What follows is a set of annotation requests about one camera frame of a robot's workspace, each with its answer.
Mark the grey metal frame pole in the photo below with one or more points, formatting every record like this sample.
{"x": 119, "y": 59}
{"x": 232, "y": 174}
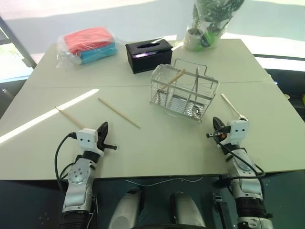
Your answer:
{"x": 16, "y": 39}

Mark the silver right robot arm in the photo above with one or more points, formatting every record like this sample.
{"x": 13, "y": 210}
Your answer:
{"x": 247, "y": 188}

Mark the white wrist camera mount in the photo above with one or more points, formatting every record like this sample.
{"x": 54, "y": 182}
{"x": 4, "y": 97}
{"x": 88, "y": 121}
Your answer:
{"x": 87, "y": 139}
{"x": 238, "y": 130}

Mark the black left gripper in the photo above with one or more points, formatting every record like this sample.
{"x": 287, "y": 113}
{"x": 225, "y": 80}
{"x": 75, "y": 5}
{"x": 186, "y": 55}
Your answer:
{"x": 103, "y": 146}

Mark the grey rounded robot leg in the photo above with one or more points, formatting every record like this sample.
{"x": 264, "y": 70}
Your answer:
{"x": 124, "y": 210}
{"x": 188, "y": 210}

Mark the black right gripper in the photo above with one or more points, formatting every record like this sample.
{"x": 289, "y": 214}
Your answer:
{"x": 220, "y": 136}

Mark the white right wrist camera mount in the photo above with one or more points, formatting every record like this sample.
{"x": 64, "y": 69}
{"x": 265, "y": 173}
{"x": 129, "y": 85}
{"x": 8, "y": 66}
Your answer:
{"x": 238, "y": 130}

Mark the black tissue box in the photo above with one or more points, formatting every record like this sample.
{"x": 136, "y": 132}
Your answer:
{"x": 150, "y": 56}

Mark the black bracket under table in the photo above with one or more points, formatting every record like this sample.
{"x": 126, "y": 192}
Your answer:
{"x": 220, "y": 207}

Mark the clear plastic towel bag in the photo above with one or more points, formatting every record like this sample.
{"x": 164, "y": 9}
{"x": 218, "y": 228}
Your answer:
{"x": 66, "y": 56}

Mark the red folded towel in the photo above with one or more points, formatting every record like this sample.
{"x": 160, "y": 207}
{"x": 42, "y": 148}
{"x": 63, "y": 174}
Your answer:
{"x": 87, "y": 39}

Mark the blue folded towel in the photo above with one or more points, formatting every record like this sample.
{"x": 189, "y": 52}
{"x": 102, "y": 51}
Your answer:
{"x": 100, "y": 53}

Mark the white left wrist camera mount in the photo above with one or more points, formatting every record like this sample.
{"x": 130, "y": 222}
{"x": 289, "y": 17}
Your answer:
{"x": 87, "y": 139}

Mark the plastic wrapped potted plant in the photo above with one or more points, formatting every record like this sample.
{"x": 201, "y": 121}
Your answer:
{"x": 207, "y": 26}

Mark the wooden chopstick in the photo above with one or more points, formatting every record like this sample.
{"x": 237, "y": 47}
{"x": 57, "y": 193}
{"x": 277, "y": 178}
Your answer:
{"x": 172, "y": 79}
{"x": 119, "y": 113}
{"x": 70, "y": 117}

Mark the silver metal utensil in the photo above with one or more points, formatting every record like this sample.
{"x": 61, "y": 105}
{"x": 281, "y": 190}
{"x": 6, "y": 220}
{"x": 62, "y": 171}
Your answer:
{"x": 196, "y": 81}

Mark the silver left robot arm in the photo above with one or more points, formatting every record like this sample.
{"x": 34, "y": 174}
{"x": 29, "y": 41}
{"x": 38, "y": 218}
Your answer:
{"x": 78, "y": 176}

